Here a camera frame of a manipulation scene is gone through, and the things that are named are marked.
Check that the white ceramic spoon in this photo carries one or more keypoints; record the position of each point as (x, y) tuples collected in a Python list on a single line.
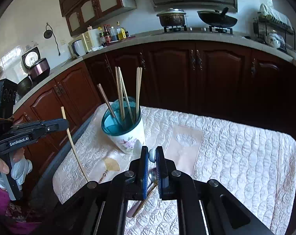
[(137, 151)]

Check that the pale bamboo chopstick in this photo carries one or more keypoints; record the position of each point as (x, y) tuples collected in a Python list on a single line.
[(140, 90)]

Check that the dark wooden chopstick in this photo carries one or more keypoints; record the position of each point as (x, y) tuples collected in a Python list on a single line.
[(125, 94)]

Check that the white electric kettle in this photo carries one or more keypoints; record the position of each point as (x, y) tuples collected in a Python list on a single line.
[(77, 48)]

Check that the dark cooking pot with lid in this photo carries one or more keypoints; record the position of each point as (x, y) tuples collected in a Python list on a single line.
[(172, 17)]

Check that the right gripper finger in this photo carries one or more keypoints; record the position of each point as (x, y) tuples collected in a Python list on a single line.
[(164, 167), (140, 168)]

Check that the upper wall cabinets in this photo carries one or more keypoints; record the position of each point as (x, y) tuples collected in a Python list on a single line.
[(80, 14)]

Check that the light bamboo chopstick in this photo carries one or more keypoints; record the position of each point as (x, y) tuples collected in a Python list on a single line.
[(120, 95)]

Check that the white floral utensil holder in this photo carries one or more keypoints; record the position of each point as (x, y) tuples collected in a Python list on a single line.
[(124, 132)]

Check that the dark sauce bottle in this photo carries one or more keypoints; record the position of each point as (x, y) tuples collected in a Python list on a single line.
[(107, 34)]

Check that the black bowl on counter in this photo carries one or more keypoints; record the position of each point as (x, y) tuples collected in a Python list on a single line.
[(24, 86)]

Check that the rice cooker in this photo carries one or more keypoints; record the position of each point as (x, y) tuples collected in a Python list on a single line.
[(36, 67)]

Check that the black wok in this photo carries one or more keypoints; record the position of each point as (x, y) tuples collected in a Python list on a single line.
[(217, 19)]

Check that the steel spoon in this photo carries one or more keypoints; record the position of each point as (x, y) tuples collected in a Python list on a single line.
[(135, 207)]

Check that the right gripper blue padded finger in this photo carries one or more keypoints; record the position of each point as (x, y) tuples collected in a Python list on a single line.
[(51, 126)]

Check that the cream quilted table cloth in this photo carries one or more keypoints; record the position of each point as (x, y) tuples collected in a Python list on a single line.
[(258, 166)]

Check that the steel fork pink handle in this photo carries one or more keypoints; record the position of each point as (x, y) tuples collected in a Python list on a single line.
[(144, 201)]

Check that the white gloved left hand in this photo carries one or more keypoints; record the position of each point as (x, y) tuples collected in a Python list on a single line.
[(20, 167)]

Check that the thin curved bamboo stick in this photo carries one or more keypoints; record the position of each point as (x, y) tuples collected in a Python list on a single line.
[(73, 146)]

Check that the oil bottle yellow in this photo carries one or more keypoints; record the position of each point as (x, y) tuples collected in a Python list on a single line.
[(121, 32)]

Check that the gas stove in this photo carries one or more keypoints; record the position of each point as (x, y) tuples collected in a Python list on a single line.
[(208, 29)]

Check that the dish drying rack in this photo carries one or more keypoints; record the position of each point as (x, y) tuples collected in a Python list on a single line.
[(272, 27)]

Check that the brown wooden chopstick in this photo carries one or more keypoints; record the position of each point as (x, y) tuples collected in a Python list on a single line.
[(107, 103)]

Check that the wooden kitchen cabinets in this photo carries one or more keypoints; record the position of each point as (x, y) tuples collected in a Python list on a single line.
[(250, 84)]

